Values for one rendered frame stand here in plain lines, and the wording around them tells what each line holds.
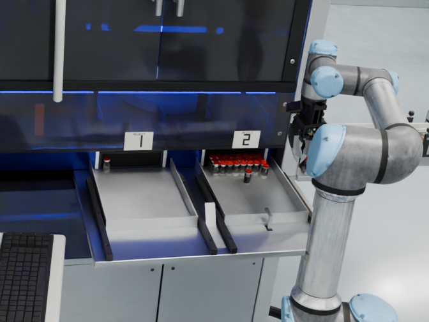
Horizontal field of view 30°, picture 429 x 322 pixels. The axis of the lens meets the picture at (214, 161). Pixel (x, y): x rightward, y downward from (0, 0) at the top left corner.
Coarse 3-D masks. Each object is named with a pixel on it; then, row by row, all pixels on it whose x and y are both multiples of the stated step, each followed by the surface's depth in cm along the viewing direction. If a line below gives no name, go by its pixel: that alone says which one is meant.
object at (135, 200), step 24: (144, 168) 253; (168, 168) 255; (96, 192) 234; (120, 192) 238; (144, 192) 240; (168, 192) 242; (120, 216) 227; (144, 216) 228; (168, 216) 230; (192, 216) 225
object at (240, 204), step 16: (272, 160) 263; (208, 176) 253; (224, 176) 255; (240, 176) 256; (256, 176) 257; (272, 176) 258; (224, 192) 246; (240, 192) 247; (256, 192) 248; (272, 192) 249; (288, 192) 250; (224, 208) 238; (240, 208) 239; (256, 208) 240; (272, 208) 241; (288, 208) 242; (304, 208) 238; (240, 224) 231
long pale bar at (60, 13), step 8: (56, 0) 205; (64, 0) 205; (56, 8) 206; (64, 8) 206; (56, 16) 206; (64, 16) 207; (56, 24) 207; (64, 24) 208; (56, 32) 208; (56, 40) 209; (56, 48) 210; (56, 56) 211; (56, 64) 212; (56, 72) 214; (56, 80) 215; (56, 88) 216; (56, 96) 217
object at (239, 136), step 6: (234, 132) 246; (240, 132) 247; (246, 132) 247; (252, 132) 248; (258, 132) 248; (234, 138) 247; (240, 138) 248; (246, 138) 248; (252, 138) 249; (258, 138) 249; (234, 144) 248; (240, 144) 249; (252, 144) 250; (258, 144) 251
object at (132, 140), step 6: (126, 132) 236; (132, 132) 237; (138, 132) 237; (144, 132) 238; (150, 132) 238; (126, 138) 237; (132, 138) 237; (138, 138) 238; (144, 138) 239; (150, 138) 239; (126, 144) 238; (132, 144) 239; (138, 144) 239; (144, 144) 240; (150, 144) 240
